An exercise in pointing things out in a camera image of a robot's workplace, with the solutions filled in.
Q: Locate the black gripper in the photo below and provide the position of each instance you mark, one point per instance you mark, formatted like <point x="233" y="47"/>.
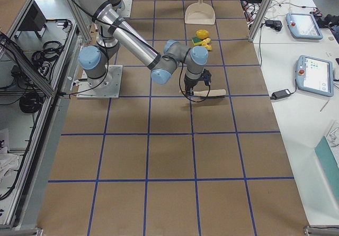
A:
<point x="189" y="84"/>

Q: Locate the white dustpan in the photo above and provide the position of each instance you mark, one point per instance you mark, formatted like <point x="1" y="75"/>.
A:
<point x="200" y="13"/>

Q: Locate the white hand brush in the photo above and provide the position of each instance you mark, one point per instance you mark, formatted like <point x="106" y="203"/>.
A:
<point x="206" y="93"/>

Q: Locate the croissant piece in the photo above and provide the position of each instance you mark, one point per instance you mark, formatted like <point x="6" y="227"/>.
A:
<point x="206" y="44"/>

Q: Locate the yellow potato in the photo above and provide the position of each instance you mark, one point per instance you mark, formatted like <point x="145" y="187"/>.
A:
<point x="202" y="34"/>

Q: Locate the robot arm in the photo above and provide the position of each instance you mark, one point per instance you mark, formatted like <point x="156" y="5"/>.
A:
<point x="162" y="65"/>

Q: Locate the black power adapter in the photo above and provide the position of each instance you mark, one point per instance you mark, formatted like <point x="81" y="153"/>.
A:
<point x="284" y="93"/>

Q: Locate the teach pendant far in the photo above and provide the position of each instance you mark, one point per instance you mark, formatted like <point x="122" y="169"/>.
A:
<point x="303" y="26"/>

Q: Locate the teach pendant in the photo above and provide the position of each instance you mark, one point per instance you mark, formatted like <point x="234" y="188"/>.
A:
<point x="315" y="75"/>
<point x="303" y="26"/>

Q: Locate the teach pendant near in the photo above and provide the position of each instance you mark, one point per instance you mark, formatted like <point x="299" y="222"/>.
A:
<point x="315" y="75"/>

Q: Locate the white cloth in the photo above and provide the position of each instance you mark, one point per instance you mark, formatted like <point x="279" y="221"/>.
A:
<point x="9" y="162"/>

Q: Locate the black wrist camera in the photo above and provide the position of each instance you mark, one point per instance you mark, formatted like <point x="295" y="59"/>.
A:
<point x="206" y="77"/>

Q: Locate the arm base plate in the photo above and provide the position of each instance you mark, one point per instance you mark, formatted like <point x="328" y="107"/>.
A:
<point x="107" y="86"/>
<point x="124" y="8"/>

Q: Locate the aluminium frame post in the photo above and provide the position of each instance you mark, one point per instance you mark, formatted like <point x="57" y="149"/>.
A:
<point x="258" y="19"/>

